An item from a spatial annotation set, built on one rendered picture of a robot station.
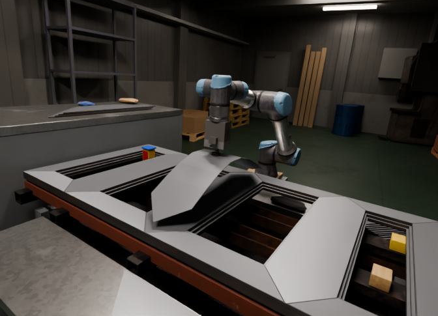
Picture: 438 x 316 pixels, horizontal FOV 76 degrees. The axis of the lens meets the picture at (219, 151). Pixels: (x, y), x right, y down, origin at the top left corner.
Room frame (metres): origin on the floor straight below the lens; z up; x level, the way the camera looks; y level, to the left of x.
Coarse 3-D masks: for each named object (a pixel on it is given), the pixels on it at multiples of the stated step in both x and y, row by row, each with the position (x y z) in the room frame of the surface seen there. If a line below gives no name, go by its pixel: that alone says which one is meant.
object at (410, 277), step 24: (72, 168) 1.26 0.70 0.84; (168, 168) 1.34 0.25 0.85; (120, 192) 1.07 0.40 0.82; (216, 192) 1.08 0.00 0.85; (240, 192) 1.10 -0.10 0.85; (288, 192) 1.17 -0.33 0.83; (96, 216) 0.87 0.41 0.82; (192, 216) 0.86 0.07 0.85; (216, 216) 0.90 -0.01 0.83; (384, 216) 0.97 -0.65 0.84; (144, 240) 0.74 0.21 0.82; (360, 240) 0.82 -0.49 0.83; (408, 240) 0.84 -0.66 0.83; (192, 264) 0.64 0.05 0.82; (264, 264) 0.66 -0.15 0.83; (408, 264) 0.71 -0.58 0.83; (240, 288) 0.57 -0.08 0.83; (408, 288) 0.61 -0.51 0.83; (288, 312) 0.50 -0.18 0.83; (408, 312) 0.53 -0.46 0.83
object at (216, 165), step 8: (192, 152) 1.07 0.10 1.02; (184, 160) 1.01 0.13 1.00; (192, 160) 1.01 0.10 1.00; (200, 160) 1.00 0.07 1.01; (208, 160) 1.00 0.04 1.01; (216, 160) 0.99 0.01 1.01; (224, 160) 0.99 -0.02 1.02; (200, 168) 0.95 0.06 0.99; (208, 168) 0.95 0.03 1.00; (216, 168) 0.94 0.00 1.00; (224, 168) 0.94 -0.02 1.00
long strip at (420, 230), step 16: (416, 224) 0.92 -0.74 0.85; (432, 224) 0.93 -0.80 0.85; (416, 240) 0.81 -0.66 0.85; (432, 240) 0.81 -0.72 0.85; (416, 256) 0.72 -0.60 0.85; (432, 256) 0.73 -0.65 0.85; (416, 272) 0.64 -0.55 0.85; (432, 272) 0.65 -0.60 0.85; (416, 288) 0.58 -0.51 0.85; (432, 288) 0.59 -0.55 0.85; (416, 304) 0.53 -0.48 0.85; (432, 304) 0.53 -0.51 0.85
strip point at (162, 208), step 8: (152, 200) 0.85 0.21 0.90; (160, 200) 0.85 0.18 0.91; (168, 200) 0.84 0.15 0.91; (152, 208) 0.82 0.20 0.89; (160, 208) 0.81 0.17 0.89; (168, 208) 0.81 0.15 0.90; (176, 208) 0.80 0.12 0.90; (184, 208) 0.79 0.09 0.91; (160, 216) 0.78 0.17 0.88; (168, 216) 0.78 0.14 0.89
